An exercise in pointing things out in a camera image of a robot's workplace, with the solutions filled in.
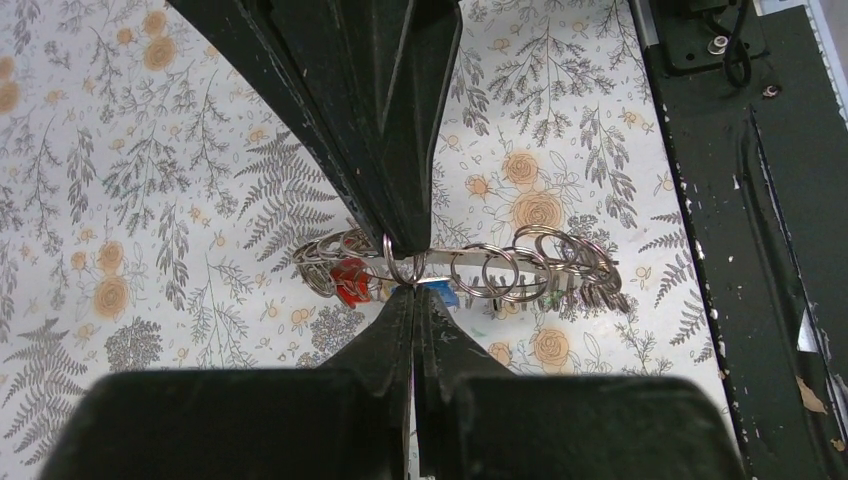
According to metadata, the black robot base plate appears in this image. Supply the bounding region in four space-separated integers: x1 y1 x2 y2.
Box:
631 1 847 479

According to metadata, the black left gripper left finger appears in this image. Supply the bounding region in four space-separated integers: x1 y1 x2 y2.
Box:
41 287 414 479

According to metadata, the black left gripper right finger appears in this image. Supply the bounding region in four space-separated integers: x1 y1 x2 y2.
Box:
414 287 744 479

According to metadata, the metal keyring chain with keys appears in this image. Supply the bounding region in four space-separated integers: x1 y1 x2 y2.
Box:
291 223 634 316

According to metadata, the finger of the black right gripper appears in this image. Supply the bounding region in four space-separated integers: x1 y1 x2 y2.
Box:
175 1 392 245
379 1 462 257

